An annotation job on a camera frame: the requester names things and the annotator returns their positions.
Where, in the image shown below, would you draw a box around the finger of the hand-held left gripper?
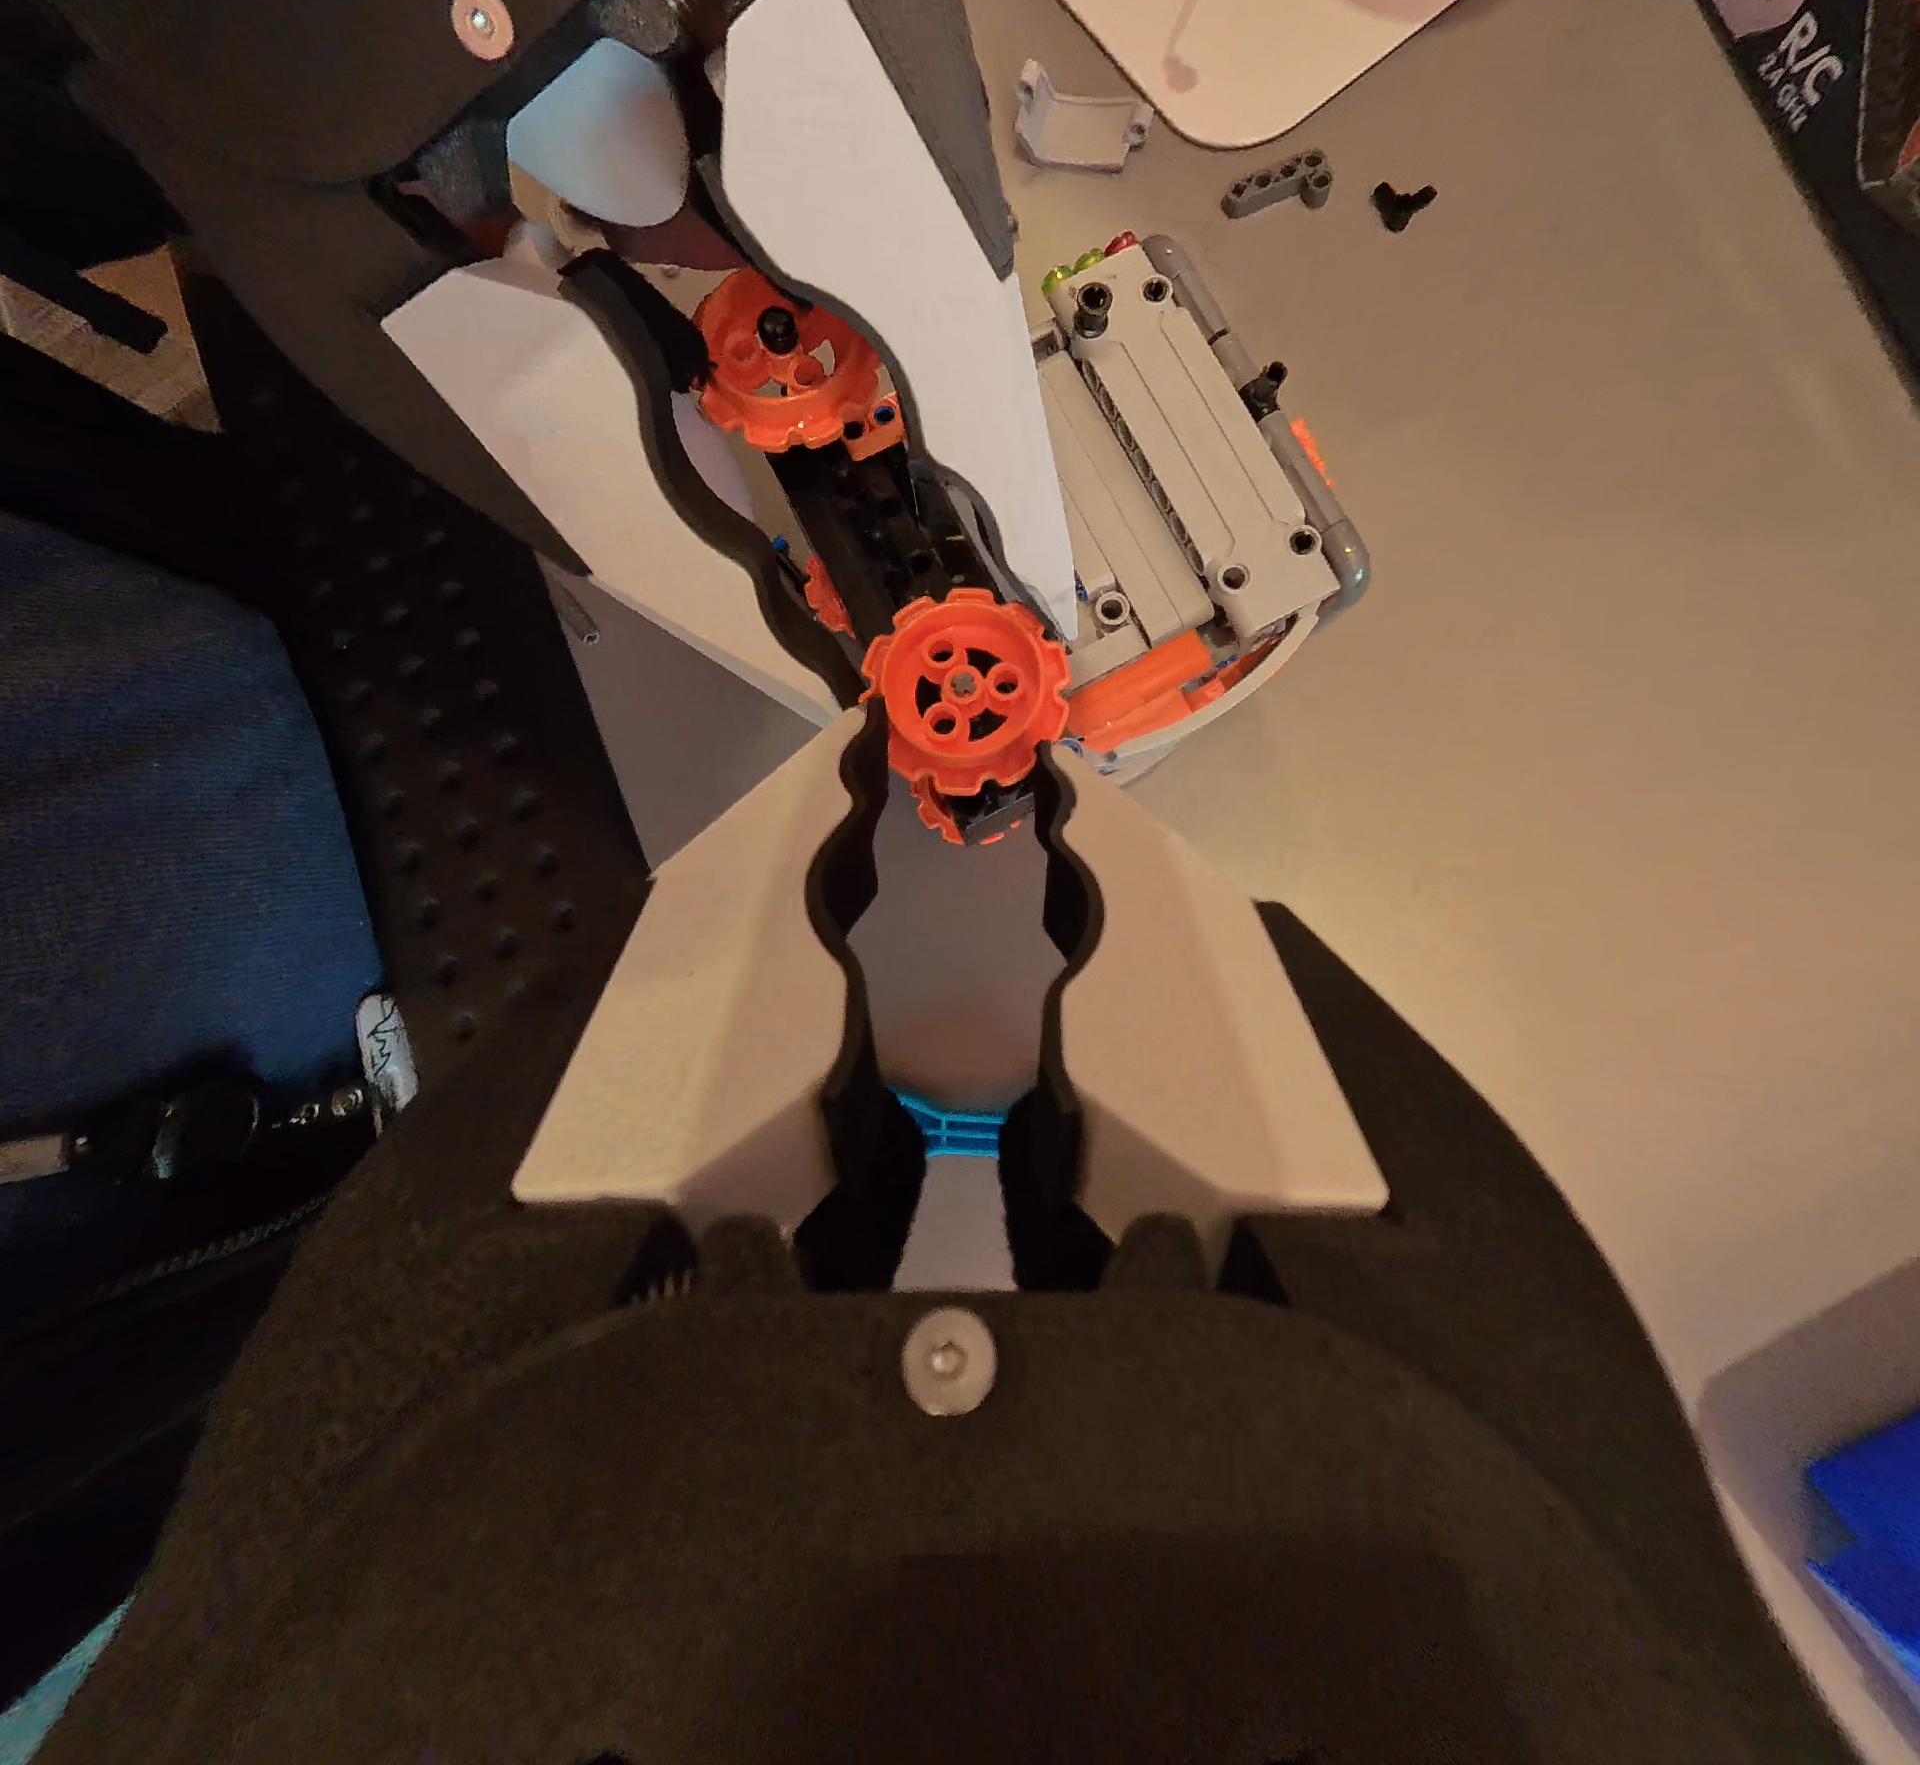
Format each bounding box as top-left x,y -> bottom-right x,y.
378,251 -> 872,734
699,0 -> 1084,646

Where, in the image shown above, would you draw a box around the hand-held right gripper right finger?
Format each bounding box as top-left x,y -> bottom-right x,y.
1008,737 -> 1388,1261

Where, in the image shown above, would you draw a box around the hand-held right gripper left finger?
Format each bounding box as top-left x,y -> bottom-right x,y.
511,713 -> 922,1257

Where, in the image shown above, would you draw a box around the black beam wheel frame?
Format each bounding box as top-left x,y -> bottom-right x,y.
751,415 -> 1051,853

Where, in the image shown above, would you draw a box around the grey brick robot model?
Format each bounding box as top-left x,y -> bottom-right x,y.
1027,232 -> 1375,785

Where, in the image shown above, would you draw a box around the light grey curved panel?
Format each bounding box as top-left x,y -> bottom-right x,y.
1012,60 -> 1156,175

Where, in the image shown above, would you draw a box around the dark perforated chair armrest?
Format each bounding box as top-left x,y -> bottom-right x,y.
179,296 -> 654,1098

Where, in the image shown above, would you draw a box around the dark grey short beam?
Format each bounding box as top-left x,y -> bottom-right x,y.
1217,148 -> 1345,221

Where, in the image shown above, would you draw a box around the person's leg in blue jeans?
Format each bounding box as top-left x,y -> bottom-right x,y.
0,513 -> 389,1154

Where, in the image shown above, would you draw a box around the person's dark jacket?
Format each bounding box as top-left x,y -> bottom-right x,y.
0,992 -> 429,1693

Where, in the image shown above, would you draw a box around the blue plastic storage bin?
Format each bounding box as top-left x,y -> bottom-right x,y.
1804,1411 -> 1920,1706

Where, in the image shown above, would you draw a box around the dark blue toy kit box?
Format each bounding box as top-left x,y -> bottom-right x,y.
1641,0 -> 1920,379

